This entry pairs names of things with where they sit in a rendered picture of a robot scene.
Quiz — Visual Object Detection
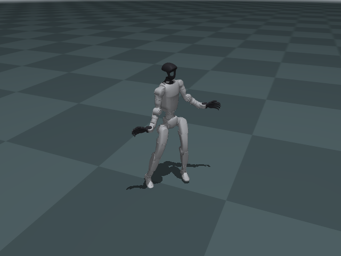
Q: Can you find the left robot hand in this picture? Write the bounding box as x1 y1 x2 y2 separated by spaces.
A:
202 100 221 110

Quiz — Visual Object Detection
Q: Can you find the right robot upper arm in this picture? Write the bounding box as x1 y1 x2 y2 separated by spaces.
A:
153 86 165 116

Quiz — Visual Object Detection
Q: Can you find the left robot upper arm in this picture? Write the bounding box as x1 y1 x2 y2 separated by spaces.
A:
177 79 191 102

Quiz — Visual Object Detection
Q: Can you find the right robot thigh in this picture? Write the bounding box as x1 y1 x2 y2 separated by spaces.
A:
154 123 168 161

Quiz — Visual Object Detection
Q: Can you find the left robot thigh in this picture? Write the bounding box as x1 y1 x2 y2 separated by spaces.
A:
177 117 189 155

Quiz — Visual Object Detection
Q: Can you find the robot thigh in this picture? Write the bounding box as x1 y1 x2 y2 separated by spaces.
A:
154 123 168 161
177 117 189 155

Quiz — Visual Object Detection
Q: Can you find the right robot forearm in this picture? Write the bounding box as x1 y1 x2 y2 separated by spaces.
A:
148 112 159 133

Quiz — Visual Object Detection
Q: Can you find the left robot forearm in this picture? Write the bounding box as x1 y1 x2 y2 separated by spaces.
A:
190 96 206 109

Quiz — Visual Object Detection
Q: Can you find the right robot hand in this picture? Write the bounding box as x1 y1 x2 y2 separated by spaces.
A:
132 126 152 137

